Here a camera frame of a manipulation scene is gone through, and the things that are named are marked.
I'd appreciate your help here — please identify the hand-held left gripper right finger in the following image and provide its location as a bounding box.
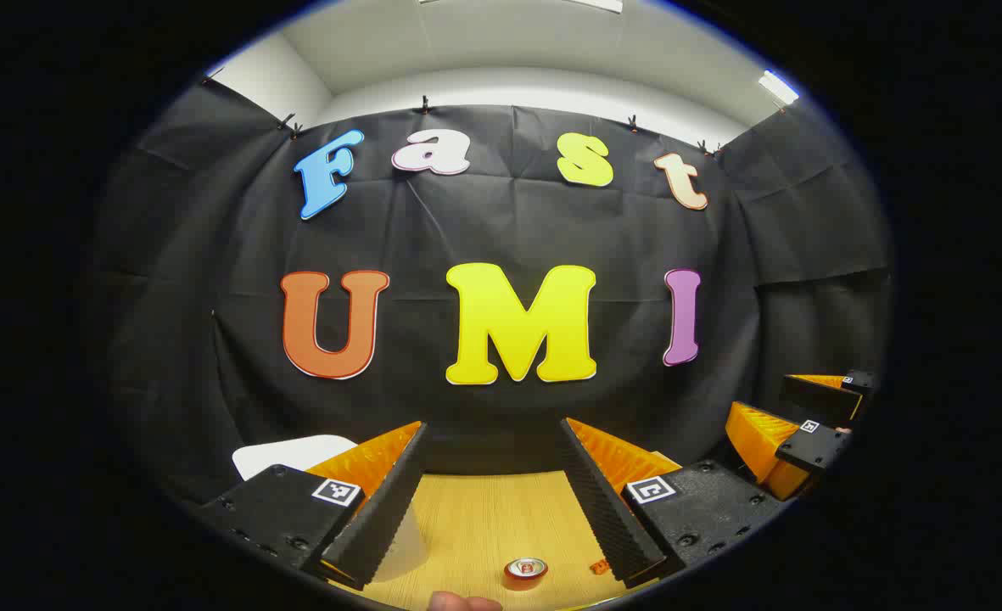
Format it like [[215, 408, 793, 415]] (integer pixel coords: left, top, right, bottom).
[[558, 416, 786, 591]]

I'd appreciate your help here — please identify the orange pop can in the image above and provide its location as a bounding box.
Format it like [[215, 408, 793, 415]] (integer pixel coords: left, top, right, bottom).
[[503, 556, 550, 592]]

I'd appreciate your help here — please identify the black backdrop cloth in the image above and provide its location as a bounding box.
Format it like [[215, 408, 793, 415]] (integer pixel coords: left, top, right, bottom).
[[93, 81, 896, 510]]

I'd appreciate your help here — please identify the white garbage bin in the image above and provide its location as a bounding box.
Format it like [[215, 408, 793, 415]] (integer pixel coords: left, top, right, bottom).
[[232, 434, 429, 585]]

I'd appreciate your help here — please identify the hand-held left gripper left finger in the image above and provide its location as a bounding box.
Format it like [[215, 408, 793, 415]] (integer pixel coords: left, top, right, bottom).
[[199, 420, 430, 592]]

